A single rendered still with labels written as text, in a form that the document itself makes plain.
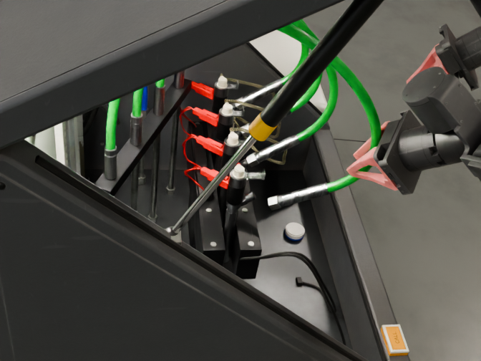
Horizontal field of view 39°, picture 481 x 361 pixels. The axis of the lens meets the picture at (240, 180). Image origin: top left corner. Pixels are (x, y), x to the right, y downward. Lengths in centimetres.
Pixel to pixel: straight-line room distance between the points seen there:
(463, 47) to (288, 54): 58
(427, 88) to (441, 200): 207
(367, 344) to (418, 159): 40
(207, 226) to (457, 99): 52
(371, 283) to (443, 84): 48
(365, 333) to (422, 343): 120
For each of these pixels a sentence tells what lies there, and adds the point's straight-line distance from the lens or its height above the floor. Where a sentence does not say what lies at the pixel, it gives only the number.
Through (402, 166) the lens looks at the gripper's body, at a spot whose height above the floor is 127.
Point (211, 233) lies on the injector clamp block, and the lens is 116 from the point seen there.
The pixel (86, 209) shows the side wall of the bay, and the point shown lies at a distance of 63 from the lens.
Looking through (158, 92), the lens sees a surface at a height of 115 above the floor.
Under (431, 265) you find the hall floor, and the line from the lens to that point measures 262.
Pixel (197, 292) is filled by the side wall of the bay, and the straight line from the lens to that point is 73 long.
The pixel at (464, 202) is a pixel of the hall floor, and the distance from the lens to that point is 293.
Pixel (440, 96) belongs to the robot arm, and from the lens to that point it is 81.
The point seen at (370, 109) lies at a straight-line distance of 92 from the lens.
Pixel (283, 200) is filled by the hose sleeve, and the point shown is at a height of 113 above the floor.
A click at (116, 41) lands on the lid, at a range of 51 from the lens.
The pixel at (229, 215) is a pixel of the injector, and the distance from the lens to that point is 114.
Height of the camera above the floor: 184
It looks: 43 degrees down
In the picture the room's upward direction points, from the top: 10 degrees clockwise
